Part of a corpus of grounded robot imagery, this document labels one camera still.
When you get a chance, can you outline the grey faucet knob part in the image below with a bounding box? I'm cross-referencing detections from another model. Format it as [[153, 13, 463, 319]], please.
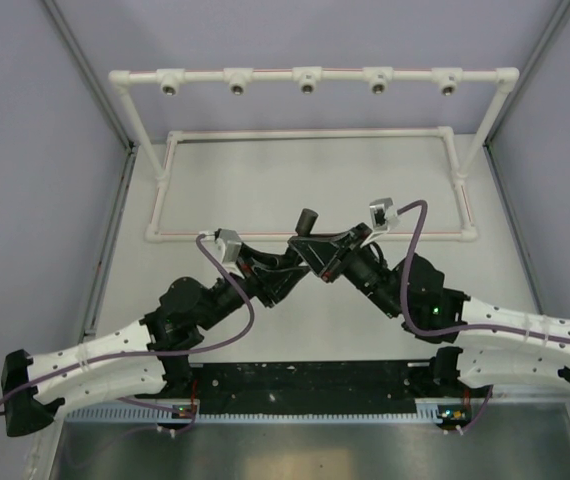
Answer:
[[295, 208, 318, 237]]

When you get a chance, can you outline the aluminium frame post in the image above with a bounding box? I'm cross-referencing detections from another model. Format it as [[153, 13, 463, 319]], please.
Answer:
[[487, 1, 570, 318], [39, 0, 136, 342]]

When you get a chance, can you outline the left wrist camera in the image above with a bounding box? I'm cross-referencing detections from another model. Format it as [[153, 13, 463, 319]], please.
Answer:
[[214, 229, 243, 266]]

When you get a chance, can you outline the white PVC pipe frame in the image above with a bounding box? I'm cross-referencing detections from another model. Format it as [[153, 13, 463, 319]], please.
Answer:
[[109, 66, 520, 243]]

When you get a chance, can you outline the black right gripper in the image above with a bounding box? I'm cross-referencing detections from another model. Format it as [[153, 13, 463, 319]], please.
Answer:
[[292, 224, 404, 320]]

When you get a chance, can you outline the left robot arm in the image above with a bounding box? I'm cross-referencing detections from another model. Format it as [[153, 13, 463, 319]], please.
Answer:
[[0, 245, 309, 438]]

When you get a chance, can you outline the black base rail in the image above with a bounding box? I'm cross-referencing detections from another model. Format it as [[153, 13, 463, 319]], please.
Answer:
[[159, 360, 467, 415]]

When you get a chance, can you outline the purple cable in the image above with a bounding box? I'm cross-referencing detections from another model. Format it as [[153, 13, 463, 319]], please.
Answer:
[[394, 200, 570, 351], [0, 230, 259, 417]]

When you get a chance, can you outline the right aluminium frame post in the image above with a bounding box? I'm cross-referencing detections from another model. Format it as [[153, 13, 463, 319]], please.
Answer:
[[487, 1, 570, 318]]

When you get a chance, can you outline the left aluminium frame post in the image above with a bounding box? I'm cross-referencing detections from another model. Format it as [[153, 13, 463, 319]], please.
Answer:
[[39, 0, 136, 342]]

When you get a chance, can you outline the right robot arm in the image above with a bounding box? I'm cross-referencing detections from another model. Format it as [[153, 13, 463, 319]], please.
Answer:
[[288, 224, 570, 396]]

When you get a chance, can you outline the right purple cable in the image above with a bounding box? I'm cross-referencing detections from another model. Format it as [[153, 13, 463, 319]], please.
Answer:
[[394, 200, 570, 351]]

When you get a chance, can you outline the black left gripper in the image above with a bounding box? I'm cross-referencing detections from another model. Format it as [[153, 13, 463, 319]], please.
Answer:
[[197, 243, 309, 331]]

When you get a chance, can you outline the grey slotted cable duct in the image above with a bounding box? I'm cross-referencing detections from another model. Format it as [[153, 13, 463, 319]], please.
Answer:
[[65, 401, 471, 429]]

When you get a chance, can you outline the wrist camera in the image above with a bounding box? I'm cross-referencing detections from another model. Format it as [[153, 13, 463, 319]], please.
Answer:
[[369, 197, 400, 234], [214, 229, 243, 266]]

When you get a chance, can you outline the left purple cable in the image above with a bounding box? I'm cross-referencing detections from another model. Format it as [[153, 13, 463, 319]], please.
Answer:
[[0, 230, 259, 417]]

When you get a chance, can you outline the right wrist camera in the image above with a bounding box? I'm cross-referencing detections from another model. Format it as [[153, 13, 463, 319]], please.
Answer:
[[369, 197, 400, 234]]

